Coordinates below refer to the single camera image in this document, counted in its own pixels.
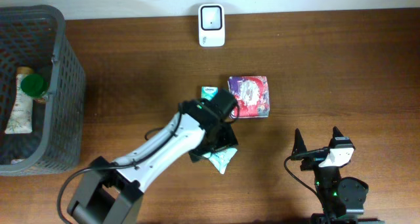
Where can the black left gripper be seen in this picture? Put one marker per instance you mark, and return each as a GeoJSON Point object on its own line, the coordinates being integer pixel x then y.
{"type": "Point", "coordinates": [229, 140]}

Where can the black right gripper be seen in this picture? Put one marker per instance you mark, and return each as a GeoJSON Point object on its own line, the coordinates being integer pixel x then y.
{"type": "Point", "coordinates": [312, 155]}

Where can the mint green wipes pack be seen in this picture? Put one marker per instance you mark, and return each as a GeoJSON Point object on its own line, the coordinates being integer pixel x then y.
{"type": "Point", "coordinates": [221, 159]}

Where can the small green tissue packet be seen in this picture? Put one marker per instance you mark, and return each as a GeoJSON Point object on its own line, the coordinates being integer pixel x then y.
{"type": "Point", "coordinates": [208, 92]}

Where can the red purple tissue pack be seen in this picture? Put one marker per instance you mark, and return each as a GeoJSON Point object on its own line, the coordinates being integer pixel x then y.
{"type": "Point", "coordinates": [252, 95]}

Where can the green lid jar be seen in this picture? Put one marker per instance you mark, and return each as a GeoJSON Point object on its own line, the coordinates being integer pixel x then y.
{"type": "Point", "coordinates": [36, 87]}

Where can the white cream tube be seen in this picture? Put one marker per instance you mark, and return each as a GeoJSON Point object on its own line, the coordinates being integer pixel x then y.
{"type": "Point", "coordinates": [20, 120]}

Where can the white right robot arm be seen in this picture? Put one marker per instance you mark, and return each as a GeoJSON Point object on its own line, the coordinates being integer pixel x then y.
{"type": "Point", "coordinates": [342, 198]}

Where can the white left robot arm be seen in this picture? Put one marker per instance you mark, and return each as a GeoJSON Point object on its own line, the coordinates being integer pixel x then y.
{"type": "Point", "coordinates": [112, 192]}

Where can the dark grey plastic basket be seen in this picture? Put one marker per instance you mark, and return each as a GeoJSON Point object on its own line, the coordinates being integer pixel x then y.
{"type": "Point", "coordinates": [35, 37]}

